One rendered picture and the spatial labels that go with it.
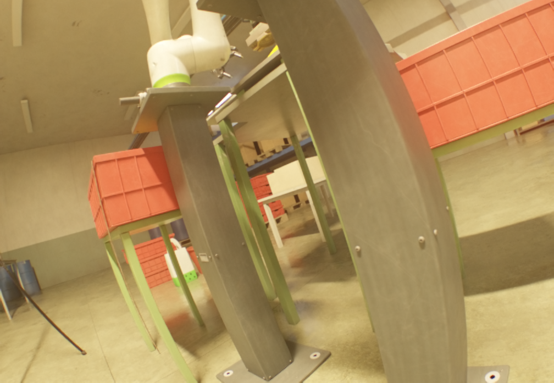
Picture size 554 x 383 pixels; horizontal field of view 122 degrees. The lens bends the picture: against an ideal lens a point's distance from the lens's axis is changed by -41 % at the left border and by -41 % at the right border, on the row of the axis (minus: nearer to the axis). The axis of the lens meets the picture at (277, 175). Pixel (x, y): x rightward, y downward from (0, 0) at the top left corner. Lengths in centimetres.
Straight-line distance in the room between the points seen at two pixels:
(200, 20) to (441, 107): 78
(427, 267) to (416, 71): 46
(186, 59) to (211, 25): 15
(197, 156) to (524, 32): 88
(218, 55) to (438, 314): 88
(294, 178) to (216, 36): 174
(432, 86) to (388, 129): 36
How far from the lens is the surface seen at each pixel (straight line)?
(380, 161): 31
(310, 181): 189
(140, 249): 304
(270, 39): 118
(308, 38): 37
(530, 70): 66
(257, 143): 776
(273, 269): 107
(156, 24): 112
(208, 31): 93
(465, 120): 63
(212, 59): 91
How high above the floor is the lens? 56
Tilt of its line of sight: 4 degrees up
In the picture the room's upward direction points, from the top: 19 degrees counter-clockwise
